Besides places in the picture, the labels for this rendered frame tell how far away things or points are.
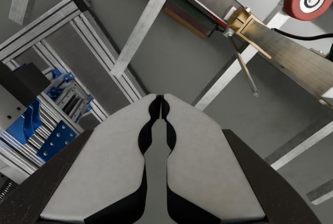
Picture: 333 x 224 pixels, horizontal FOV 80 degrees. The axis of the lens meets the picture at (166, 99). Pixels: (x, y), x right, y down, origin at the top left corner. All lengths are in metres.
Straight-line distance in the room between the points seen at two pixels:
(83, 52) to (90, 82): 0.19
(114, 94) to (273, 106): 1.24
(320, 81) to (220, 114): 1.46
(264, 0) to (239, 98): 1.01
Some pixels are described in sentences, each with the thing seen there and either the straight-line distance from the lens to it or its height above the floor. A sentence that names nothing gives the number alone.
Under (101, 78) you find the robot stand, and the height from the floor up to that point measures 0.21.
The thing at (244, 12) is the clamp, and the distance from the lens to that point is 0.51.
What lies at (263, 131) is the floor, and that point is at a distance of 1.97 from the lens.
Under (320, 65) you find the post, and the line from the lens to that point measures 0.30.
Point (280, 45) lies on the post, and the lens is 0.37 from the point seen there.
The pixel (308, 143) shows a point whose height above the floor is 0.96.
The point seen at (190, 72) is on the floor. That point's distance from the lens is 1.48.
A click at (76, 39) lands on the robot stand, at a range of 1.28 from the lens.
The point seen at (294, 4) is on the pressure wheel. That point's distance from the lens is 0.50.
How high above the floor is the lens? 1.34
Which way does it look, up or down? 58 degrees down
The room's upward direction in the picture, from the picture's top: 179 degrees counter-clockwise
